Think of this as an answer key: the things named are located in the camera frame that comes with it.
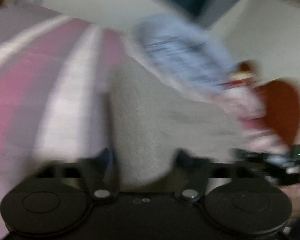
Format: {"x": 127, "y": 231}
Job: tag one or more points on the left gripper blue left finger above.
{"x": 107, "y": 173}

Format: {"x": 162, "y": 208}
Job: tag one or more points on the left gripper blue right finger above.
{"x": 192, "y": 170}

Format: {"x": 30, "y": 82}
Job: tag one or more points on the person's right hand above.
{"x": 293, "y": 192}

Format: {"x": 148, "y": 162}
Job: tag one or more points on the red round headboard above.
{"x": 282, "y": 102}

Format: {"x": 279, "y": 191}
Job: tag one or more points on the folded light blue duvet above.
{"x": 183, "y": 55}

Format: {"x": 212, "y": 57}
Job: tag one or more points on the pink striped bed sheet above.
{"x": 55, "y": 77}

